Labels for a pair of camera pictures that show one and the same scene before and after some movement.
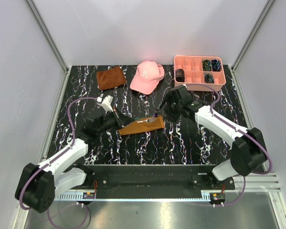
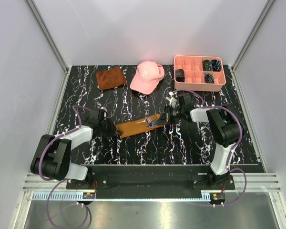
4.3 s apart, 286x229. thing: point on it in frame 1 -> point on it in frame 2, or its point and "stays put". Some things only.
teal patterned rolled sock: (209, 78) stays put
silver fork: (148, 120) stays put
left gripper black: (120, 119) -> (114, 131)
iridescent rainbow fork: (141, 118) -> (151, 124)
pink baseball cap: (148, 74) stays put
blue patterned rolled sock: (216, 65) stays put
